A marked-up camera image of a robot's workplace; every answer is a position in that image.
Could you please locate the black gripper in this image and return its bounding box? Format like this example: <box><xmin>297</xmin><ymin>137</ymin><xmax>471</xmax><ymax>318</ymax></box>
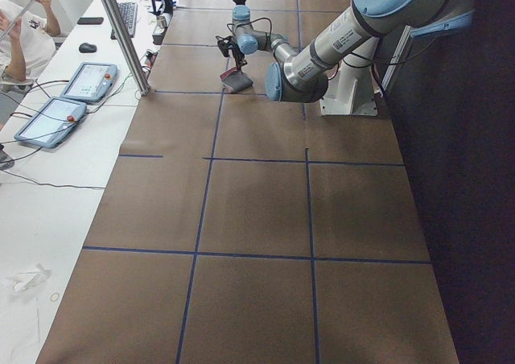
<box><xmin>225</xmin><ymin>41</ymin><xmax>248</xmax><ymax>72</ymax></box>

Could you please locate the pink towel with white hem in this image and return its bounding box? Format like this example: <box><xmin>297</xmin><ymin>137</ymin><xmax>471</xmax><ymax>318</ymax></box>
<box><xmin>220</xmin><ymin>67</ymin><xmax>253</xmax><ymax>93</ymax></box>

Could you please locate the black keyboard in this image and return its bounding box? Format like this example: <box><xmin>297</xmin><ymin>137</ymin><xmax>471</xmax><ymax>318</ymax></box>
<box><xmin>117</xmin><ymin>2</ymin><xmax>138</xmax><ymax>38</ymax></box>

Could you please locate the upper blue teach pendant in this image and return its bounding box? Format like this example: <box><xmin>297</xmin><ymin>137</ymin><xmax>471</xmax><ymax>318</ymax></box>
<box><xmin>60</xmin><ymin>62</ymin><xmax>117</xmax><ymax>102</ymax></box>

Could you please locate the blue teach pendant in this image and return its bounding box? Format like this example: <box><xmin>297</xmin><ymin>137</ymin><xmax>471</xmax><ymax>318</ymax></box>
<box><xmin>14</xmin><ymin>97</ymin><xmax>87</xmax><ymax>149</ymax></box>
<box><xmin>60</xmin><ymin>62</ymin><xmax>117</xmax><ymax>102</ymax></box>

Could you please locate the black computer mouse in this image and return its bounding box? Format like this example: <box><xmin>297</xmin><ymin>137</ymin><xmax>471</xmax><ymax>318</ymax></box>
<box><xmin>79</xmin><ymin>43</ymin><xmax>97</xmax><ymax>54</ymax></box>

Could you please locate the black smartphone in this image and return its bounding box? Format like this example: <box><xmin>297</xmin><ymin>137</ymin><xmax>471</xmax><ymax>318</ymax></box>
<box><xmin>77</xmin><ymin>17</ymin><xmax>104</xmax><ymax>25</ymax></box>

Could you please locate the lower blue teach pendant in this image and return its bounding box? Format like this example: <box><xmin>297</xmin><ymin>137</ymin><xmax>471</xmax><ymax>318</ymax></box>
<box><xmin>14</xmin><ymin>97</ymin><xmax>87</xmax><ymax>149</ymax></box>

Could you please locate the person in white shirt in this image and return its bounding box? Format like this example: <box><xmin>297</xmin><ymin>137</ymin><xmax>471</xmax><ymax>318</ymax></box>
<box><xmin>1</xmin><ymin>0</ymin><xmax>61</xmax><ymax>83</ymax></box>

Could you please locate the crumpled white tissue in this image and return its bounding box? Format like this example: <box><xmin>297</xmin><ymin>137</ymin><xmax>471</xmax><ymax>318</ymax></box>
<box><xmin>1</xmin><ymin>263</ymin><xmax>52</xmax><ymax>293</ymax></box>

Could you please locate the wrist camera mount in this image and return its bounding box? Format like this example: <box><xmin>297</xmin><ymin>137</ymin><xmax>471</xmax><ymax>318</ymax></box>
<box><xmin>216</xmin><ymin>35</ymin><xmax>233</xmax><ymax>58</ymax></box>

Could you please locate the left black braided cable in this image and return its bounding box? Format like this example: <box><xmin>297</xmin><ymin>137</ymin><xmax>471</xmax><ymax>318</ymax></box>
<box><xmin>225</xmin><ymin>16</ymin><xmax>274</xmax><ymax>39</ymax></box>

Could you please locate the aluminium frame post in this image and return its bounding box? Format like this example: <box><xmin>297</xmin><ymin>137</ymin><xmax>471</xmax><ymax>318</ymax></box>
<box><xmin>101</xmin><ymin>0</ymin><xmax>150</xmax><ymax>96</ymax></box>

